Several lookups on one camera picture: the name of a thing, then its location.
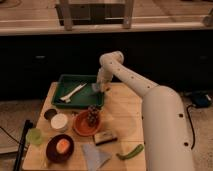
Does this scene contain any white plastic utensil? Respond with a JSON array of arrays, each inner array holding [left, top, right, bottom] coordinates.
[[60, 83, 87, 103]]

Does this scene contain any dark brown plate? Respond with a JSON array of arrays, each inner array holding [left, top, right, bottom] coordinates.
[[46, 134, 74, 163]]

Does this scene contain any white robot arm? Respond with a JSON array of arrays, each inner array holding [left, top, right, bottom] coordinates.
[[97, 51, 195, 171]]

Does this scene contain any dark blue floor device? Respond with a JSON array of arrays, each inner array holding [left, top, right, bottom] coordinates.
[[191, 92, 212, 108]]

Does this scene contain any pine cone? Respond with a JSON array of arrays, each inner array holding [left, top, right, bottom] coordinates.
[[87, 106, 99, 127]]

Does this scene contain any black stand pole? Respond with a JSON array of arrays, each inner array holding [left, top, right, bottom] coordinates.
[[13, 120, 33, 171]]

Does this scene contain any green plastic tray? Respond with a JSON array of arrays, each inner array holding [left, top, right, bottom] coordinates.
[[51, 74, 104, 109]]

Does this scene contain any brown block brush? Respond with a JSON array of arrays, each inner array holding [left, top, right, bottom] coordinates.
[[93, 130, 117, 146]]

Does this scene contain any green pepper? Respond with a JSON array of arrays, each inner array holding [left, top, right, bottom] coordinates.
[[116, 144, 144, 160]]

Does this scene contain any light green cup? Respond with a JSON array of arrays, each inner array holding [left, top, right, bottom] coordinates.
[[26, 128, 43, 146]]

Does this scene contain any orange round fruit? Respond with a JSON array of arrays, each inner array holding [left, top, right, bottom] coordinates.
[[56, 139, 70, 154]]

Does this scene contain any grey folded cloth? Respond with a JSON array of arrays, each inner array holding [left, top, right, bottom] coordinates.
[[82, 144, 112, 171]]

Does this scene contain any white cup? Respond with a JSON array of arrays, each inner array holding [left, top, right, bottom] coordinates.
[[50, 113, 68, 132]]

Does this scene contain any black cable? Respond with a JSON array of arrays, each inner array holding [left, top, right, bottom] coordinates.
[[185, 103, 198, 150]]

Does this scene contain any wooden chair frame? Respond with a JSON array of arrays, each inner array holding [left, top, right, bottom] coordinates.
[[55, 0, 134, 30]]

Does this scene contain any orange bowl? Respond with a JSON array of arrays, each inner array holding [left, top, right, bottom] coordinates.
[[72, 110, 101, 137]]

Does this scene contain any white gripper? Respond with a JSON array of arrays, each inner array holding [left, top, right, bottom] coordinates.
[[97, 68, 112, 87]]

